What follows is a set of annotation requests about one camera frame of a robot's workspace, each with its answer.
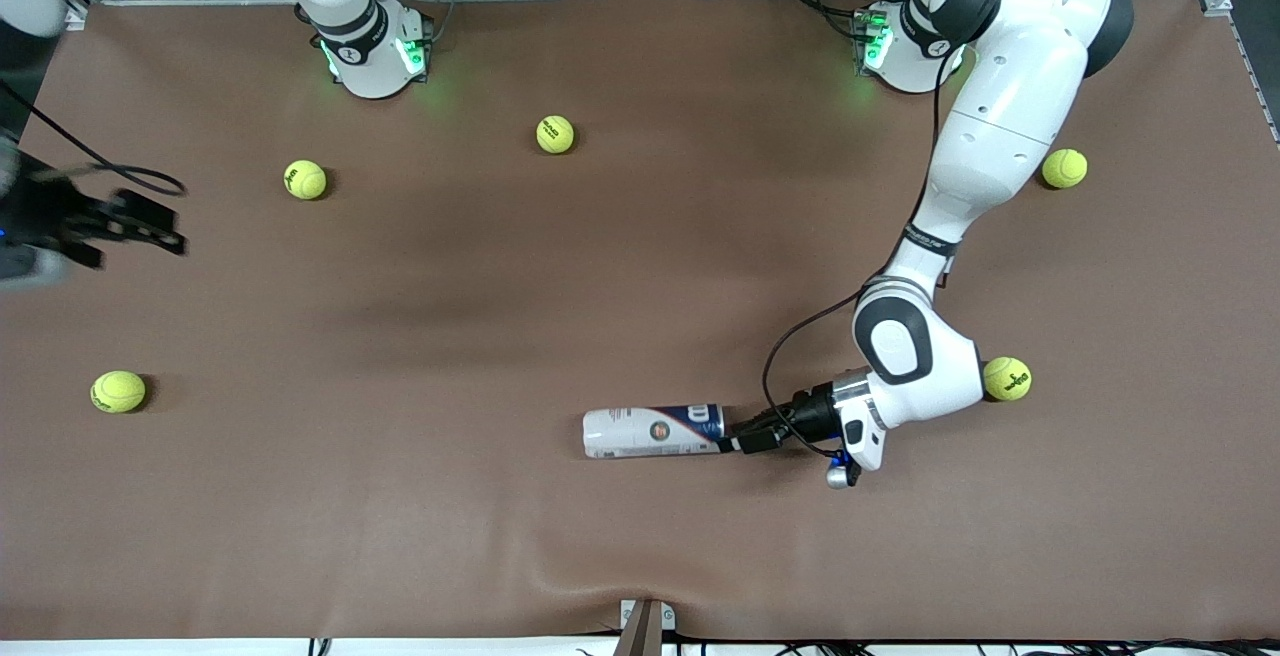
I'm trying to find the brown table cover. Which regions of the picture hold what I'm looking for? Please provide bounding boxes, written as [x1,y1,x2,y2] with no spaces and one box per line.
[0,0,1280,642]

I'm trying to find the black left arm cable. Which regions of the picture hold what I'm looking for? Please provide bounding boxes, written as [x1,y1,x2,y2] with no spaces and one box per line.
[761,41,953,462]

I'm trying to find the yellow-green tennis ball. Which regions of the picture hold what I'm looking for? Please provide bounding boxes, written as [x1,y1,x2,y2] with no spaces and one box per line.
[1041,148,1089,190]
[90,370,147,414]
[984,356,1033,402]
[283,159,328,201]
[535,114,576,155]

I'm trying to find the grey metal camera mount bracket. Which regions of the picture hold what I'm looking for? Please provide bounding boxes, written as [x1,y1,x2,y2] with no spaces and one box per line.
[615,598,677,656]

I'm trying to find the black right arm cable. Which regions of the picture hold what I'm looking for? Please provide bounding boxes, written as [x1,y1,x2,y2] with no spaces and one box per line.
[0,81,188,199]

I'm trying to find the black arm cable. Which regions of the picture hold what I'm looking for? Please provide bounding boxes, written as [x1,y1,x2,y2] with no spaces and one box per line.
[0,81,188,199]
[761,41,953,462]

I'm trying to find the white blue tennis ball can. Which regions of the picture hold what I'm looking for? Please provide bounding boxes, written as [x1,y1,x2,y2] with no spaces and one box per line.
[583,402,728,460]

